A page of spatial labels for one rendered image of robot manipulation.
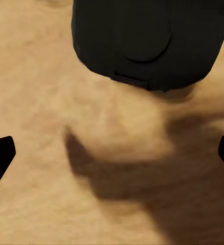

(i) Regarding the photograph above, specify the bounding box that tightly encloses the digital camera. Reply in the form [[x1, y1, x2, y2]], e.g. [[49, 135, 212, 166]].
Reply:
[[71, 0, 224, 93]]

